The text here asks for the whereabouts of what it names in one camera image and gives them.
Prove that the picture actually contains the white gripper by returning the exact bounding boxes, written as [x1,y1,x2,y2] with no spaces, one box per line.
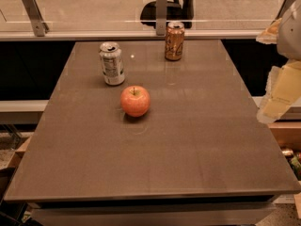
[256,0,301,124]

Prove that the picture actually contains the orange soda can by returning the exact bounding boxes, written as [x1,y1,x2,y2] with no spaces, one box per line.
[165,22,185,61]

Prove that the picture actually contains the silver green soda can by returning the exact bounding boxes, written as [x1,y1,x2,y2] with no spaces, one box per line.
[99,41,125,86]

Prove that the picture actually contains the wooden box right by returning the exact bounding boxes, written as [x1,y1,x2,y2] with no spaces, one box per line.
[268,121,301,151]

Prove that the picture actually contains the cans in box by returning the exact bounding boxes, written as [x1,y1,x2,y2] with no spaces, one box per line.
[281,148,301,181]

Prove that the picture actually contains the black office chair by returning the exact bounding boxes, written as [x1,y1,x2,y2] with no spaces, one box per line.
[140,0,194,28]

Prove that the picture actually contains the red apple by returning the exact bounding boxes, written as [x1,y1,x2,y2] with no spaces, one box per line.
[120,86,151,117]

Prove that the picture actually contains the cardboard box left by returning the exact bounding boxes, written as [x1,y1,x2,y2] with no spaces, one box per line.
[0,136,32,193]

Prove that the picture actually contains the right metal glass bracket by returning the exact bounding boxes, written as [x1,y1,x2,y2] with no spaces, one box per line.
[276,0,296,19]

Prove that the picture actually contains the metal glass bracket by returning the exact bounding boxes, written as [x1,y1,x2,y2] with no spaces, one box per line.
[156,0,167,36]
[276,0,296,19]
[22,0,49,37]

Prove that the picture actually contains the middle metal glass bracket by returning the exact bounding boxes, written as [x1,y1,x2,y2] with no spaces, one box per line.
[156,0,167,36]

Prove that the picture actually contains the left metal glass bracket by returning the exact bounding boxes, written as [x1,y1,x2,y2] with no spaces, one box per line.
[22,0,49,37]

